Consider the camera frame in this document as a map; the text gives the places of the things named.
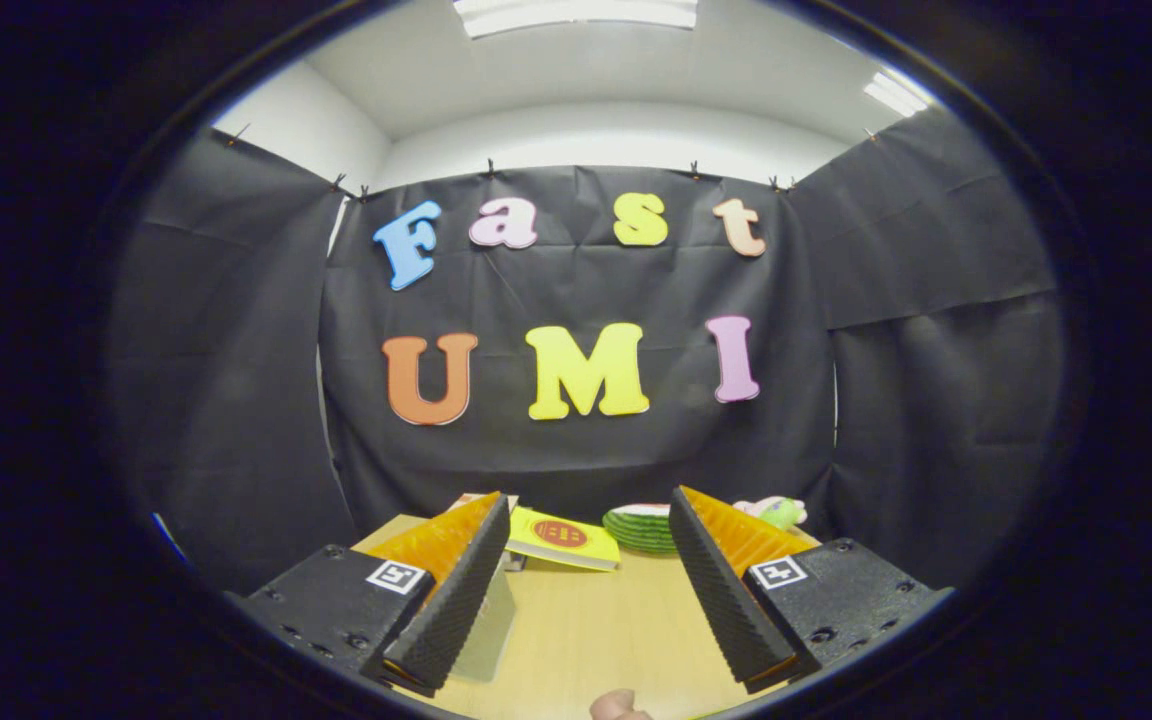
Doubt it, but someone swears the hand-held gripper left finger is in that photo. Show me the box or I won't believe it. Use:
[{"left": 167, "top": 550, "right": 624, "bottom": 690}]
[{"left": 224, "top": 492, "right": 513, "bottom": 699}]

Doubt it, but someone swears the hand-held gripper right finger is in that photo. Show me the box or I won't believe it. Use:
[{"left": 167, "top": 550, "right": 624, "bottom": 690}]
[{"left": 669, "top": 485, "right": 956, "bottom": 696}]

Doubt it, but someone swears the green fabric storage box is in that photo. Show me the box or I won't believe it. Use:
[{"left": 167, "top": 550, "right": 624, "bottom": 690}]
[{"left": 451, "top": 568, "right": 517, "bottom": 684}]

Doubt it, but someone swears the watermelon slice plush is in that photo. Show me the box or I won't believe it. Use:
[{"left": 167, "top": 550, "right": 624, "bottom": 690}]
[{"left": 603, "top": 503, "right": 679, "bottom": 557}]

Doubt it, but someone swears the pink and green plush toy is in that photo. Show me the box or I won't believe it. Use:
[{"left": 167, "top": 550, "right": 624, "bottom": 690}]
[{"left": 733, "top": 496, "right": 809, "bottom": 533}]

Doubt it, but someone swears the yellow book with red circle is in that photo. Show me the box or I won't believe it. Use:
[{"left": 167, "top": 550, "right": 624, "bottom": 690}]
[{"left": 506, "top": 507, "right": 622, "bottom": 573}]

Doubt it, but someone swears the small ceiling light panel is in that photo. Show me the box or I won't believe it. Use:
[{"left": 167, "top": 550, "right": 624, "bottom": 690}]
[{"left": 863, "top": 70, "right": 929, "bottom": 119}]

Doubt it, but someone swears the long ceiling light panel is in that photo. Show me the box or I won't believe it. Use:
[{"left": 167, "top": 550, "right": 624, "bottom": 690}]
[{"left": 454, "top": 0, "right": 699, "bottom": 39}]

